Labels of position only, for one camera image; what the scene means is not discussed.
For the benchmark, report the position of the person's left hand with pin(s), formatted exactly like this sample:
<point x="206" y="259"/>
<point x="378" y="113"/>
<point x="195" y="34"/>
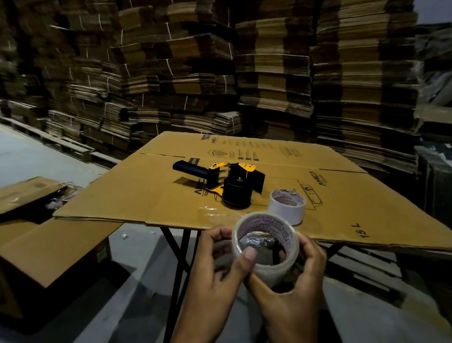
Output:
<point x="208" y="293"/>

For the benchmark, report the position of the person's right hand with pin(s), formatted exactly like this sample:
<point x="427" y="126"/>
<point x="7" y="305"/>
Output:
<point x="292" y="307"/>

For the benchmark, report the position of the person's right thumb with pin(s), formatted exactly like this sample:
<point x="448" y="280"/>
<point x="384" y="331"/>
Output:
<point x="263" y="291"/>

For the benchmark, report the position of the person's left thumb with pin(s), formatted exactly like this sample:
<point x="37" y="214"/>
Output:
<point x="241" y="267"/>

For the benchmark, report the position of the clear packing tape roll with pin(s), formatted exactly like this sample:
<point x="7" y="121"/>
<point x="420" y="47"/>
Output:
<point x="287" y="207"/>
<point x="265" y="247"/>

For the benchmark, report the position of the flattened cardboard box sheet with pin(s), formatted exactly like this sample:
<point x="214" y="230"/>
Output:
<point x="264" y="190"/>

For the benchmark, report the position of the black yellow tape dispenser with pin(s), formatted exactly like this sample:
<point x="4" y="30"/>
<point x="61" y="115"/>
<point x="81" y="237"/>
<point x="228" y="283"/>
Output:
<point x="225" y="181"/>

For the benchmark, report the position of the wooden pallet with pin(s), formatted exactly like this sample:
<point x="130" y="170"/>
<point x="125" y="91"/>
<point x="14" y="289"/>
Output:
<point x="365" y="270"/>

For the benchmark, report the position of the stacks of flattened cardboard boxes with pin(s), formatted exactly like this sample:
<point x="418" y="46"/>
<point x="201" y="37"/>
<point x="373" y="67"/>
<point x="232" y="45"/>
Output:
<point x="207" y="53"/>

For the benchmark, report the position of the open brown cardboard box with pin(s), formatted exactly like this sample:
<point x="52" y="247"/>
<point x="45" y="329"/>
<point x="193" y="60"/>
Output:
<point x="26" y="248"/>

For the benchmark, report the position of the wooden pallets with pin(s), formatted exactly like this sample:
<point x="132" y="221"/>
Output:
<point x="50" y="141"/>

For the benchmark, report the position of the black folding table frame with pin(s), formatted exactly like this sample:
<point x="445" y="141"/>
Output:
<point x="181" y="278"/>

